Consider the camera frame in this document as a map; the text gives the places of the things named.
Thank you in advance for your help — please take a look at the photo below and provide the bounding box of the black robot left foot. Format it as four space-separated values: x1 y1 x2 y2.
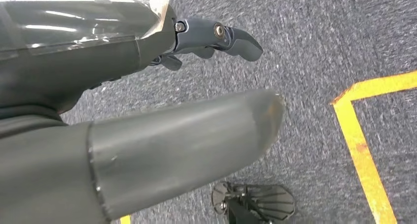
211 182 296 224

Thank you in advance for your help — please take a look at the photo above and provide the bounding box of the yellow floor tape square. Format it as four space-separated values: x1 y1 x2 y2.
330 69 417 224

